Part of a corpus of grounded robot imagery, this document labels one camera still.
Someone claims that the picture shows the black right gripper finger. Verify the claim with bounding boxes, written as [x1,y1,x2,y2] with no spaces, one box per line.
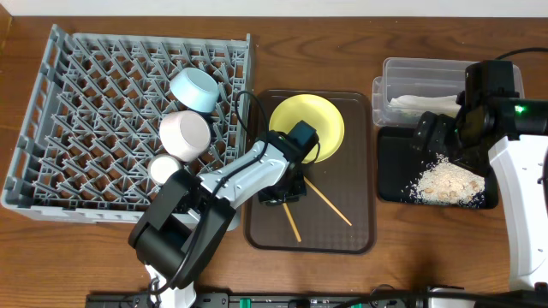
[411,111,437,150]
[427,114,455,156]

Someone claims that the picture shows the wooden chopstick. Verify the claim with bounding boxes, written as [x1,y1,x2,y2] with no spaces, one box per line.
[282,203,302,243]
[304,177,353,226]

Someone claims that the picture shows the white napkin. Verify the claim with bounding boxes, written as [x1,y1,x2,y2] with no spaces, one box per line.
[388,95,461,113]

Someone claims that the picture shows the rice grains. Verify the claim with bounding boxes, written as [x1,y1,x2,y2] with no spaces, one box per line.
[407,154,485,208]

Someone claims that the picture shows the yellow plate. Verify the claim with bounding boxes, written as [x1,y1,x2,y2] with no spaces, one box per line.
[269,94,345,163]

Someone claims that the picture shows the pink white bowl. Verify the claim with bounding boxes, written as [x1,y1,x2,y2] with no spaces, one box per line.
[159,110,211,162]

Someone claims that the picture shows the small white cup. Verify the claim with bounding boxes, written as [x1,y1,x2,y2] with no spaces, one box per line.
[147,154,182,185]

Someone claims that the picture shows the light blue bowl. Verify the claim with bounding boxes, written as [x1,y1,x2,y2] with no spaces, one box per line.
[170,68,220,114]

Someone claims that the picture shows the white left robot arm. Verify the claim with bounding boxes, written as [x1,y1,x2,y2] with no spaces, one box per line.
[128,126,321,307]

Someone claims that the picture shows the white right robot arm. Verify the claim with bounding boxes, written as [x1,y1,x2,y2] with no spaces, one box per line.
[412,94,547,307]

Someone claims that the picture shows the clear plastic waste bin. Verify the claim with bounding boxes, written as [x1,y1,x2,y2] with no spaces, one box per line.
[371,56,527,127]

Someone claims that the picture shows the grey dishwasher rack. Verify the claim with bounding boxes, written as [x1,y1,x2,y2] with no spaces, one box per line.
[1,26,254,223]

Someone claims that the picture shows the black plastic tray bin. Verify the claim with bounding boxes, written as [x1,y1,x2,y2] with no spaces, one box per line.
[378,127,498,210]

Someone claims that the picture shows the brown serving tray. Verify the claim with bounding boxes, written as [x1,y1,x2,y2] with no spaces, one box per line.
[243,92,377,254]

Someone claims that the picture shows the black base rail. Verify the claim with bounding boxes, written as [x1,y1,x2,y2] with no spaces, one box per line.
[85,282,547,308]

